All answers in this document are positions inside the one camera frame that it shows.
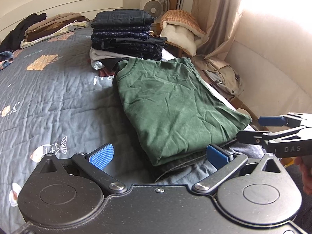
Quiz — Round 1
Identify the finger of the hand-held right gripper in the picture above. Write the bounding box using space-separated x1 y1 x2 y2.
258 112 312 129
235 125 308 150

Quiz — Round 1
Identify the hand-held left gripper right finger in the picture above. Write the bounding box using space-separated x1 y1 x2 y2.
191 144 286 194

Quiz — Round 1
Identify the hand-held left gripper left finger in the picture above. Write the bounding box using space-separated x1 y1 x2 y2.
36 143 128 196

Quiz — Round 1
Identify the green t-shirt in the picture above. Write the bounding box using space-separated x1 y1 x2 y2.
114 57 253 167

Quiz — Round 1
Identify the stack of folded dark clothes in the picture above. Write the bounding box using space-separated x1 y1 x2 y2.
87 8 169 78

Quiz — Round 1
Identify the stack of folded brown clothes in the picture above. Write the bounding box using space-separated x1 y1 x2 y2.
19 12 90 50

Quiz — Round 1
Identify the person's right hand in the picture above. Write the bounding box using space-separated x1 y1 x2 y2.
295 155 312 193

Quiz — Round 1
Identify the cream padded sofa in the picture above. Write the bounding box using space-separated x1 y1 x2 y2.
219 38 312 128

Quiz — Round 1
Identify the beige backpack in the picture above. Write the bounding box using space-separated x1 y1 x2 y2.
192 54 245 101

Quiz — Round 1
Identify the grey printed quilt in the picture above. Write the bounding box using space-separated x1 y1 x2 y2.
0 27 269 226

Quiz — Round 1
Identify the beige curtain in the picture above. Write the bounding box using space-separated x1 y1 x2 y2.
191 0 247 59

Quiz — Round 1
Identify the checked pet bed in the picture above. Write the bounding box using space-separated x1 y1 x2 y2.
159 9 207 57

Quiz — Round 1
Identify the blue patterned garment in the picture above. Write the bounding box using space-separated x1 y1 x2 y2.
0 51 15 72

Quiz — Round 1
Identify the black jacket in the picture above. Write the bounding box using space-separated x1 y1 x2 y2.
0 13 48 52

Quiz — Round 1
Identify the white box fan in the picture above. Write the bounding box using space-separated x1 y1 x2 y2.
140 0 171 18

